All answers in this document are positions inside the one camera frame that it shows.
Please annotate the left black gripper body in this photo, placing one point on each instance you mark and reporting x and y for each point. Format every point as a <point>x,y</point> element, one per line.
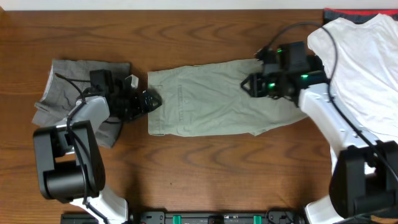
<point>132,108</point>

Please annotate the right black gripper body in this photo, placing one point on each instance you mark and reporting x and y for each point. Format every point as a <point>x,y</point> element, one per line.
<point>268,86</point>

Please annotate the olive green shorts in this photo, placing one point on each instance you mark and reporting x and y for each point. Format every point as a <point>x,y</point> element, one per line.
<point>207,100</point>

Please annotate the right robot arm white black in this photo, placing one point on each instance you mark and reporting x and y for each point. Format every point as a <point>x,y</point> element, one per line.
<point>364,178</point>

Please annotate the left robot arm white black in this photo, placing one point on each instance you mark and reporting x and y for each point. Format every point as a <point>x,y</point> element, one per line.
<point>69,165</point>

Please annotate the black garment under shirt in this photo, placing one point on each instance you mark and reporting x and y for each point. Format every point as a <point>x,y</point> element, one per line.
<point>315,66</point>

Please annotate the folded grey shorts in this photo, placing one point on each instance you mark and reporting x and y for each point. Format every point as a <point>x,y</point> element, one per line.
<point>61,94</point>

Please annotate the white t-shirt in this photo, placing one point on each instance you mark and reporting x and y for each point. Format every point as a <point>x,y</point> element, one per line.
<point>362,61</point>

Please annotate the dark garment with red trim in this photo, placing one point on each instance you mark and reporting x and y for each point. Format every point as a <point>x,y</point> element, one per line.
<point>356,16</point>

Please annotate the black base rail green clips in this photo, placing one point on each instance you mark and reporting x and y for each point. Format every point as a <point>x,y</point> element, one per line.
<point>274,216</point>

